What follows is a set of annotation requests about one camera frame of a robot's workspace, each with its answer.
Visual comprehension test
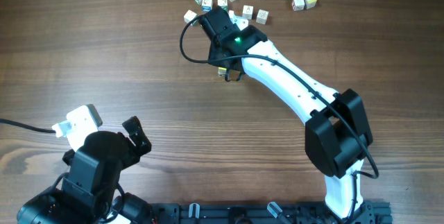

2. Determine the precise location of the blue Z block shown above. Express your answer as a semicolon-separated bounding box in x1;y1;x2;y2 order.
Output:
201;0;213;12

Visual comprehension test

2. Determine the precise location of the yellow top block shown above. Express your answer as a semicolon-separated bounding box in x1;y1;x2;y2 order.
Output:
305;0;317;9

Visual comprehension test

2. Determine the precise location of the blue D block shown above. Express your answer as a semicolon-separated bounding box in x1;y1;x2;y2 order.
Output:
256;9;268;25

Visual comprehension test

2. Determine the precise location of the green N block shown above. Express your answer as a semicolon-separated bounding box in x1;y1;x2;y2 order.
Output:
217;0;228;11

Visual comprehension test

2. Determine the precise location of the bee picture block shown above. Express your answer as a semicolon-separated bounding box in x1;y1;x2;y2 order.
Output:
242;5;254;20

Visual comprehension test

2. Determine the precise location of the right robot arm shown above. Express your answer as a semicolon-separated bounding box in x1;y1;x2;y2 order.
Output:
198;7;374;222

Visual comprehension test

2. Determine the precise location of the red I block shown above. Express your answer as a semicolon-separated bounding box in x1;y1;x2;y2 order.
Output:
218;67;227;77

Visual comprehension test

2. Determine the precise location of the red Y block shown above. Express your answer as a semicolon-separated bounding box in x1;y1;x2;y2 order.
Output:
291;0;305;11

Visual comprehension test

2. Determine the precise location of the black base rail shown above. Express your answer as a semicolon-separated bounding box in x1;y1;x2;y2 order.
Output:
153;200;393;224

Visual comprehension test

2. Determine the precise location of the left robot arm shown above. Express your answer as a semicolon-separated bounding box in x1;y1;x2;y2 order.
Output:
17;117;156;224

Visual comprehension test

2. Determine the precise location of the green corner white block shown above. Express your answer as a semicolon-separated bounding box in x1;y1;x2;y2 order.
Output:
184;10;198;26

